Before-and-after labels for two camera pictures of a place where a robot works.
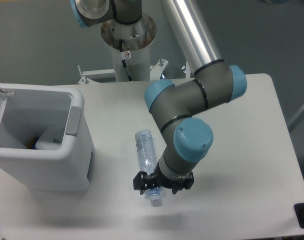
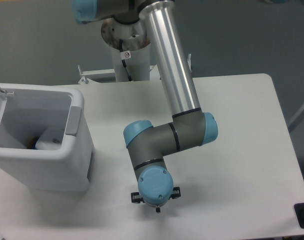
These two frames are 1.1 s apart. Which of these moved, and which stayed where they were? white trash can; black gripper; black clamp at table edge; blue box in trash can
Moved: black gripper
Stayed: blue box in trash can; white trash can; black clamp at table edge
